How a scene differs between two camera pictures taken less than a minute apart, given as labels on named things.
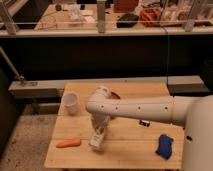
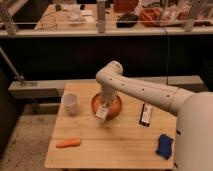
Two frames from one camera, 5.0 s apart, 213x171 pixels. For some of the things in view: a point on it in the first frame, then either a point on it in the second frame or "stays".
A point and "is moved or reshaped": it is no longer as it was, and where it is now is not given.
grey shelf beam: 53,88 stays
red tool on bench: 150,17 stays
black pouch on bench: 127,21 stays
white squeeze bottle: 97,140 is moved or reshaped
